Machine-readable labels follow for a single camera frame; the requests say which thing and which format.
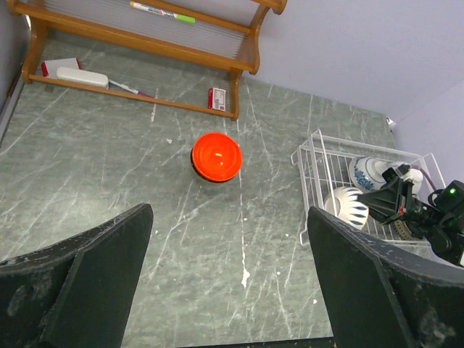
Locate wooden shelf rack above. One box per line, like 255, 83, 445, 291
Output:
6, 1, 287, 120

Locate blue patterned white bowl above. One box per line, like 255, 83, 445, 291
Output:
348, 157, 388, 192

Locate white wire dish rack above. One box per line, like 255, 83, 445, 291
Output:
289, 128, 447, 247

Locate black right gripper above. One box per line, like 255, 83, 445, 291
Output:
357, 164, 446, 239

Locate red white marker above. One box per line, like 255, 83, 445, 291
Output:
109, 80, 152, 98

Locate white flat box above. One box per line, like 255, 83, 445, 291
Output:
41, 57, 109, 89

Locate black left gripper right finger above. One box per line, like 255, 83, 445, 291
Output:
307, 207, 463, 347

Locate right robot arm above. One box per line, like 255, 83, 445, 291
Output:
357, 164, 463, 267

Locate green white pen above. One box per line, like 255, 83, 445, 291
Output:
130, 1, 196, 24

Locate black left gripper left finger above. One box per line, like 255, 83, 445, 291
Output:
1, 204, 153, 347

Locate blue striped white bowl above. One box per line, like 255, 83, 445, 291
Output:
323, 186, 369, 230

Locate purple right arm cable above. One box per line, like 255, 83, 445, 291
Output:
409, 165, 445, 191

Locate brown bowl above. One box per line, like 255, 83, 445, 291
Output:
391, 220, 421, 241

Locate red white small box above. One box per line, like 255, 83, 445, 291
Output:
207, 87, 226, 112

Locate orange bowl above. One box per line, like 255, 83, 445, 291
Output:
190, 132, 243, 183

